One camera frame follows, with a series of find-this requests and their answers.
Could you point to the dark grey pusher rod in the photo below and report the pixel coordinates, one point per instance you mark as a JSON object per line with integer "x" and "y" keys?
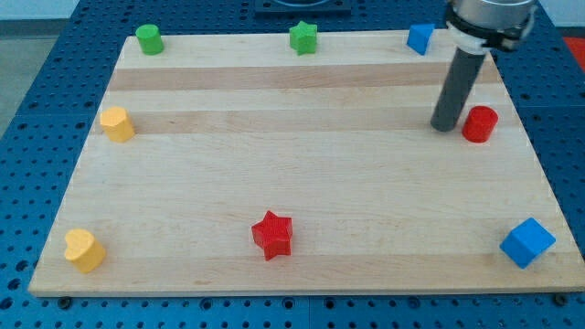
{"x": 456, "y": 88}

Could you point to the yellow hexagon block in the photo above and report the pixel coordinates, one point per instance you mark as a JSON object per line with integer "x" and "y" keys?
{"x": 117, "y": 124}

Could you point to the blue cube block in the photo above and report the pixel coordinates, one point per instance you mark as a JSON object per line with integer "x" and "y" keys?
{"x": 526, "y": 242}

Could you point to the green star block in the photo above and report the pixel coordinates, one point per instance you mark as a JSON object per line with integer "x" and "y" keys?
{"x": 303, "y": 38}

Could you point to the red cylinder block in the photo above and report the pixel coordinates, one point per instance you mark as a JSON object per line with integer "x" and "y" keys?
{"x": 479, "y": 124}

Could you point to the yellow heart block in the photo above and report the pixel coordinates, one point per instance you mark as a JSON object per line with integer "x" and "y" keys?
{"x": 83, "y": 250}

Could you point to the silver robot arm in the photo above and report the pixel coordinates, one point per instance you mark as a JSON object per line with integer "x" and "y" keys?
{"x": 478, "y": 26}

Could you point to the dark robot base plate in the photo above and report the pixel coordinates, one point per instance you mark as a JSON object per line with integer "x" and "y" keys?
{"x": 270, "y": 7}

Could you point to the wooden board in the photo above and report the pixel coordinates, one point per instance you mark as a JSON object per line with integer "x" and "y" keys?
{"x": 228, "y": 127}

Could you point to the blue triangle block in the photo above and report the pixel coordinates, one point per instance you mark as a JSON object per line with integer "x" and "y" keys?
{"x": 419, "y": 37}

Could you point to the red star block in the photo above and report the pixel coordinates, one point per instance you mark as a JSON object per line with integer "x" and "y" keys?
{"x": 273, "y": 235}

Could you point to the green cylinder block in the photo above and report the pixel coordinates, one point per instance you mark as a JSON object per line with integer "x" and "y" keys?
{"x": 150, "y": 40}

